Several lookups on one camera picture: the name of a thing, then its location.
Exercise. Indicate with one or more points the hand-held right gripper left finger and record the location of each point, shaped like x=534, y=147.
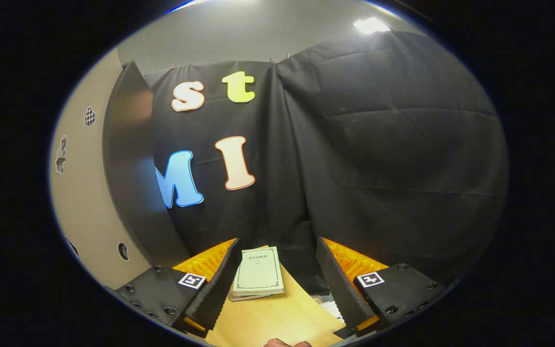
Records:
x=219, y=294

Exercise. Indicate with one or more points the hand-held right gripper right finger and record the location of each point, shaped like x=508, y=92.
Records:
x=337, y=289

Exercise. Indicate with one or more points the beige cabinet door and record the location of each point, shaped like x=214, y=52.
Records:
x=85, y=207

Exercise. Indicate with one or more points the pale green book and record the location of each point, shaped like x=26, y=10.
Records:
x=259, y=271

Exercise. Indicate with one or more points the black backdrop cloth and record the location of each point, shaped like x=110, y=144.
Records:
x=393, y=168

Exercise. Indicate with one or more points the small ceiling light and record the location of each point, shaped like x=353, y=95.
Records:
x=371, y=25

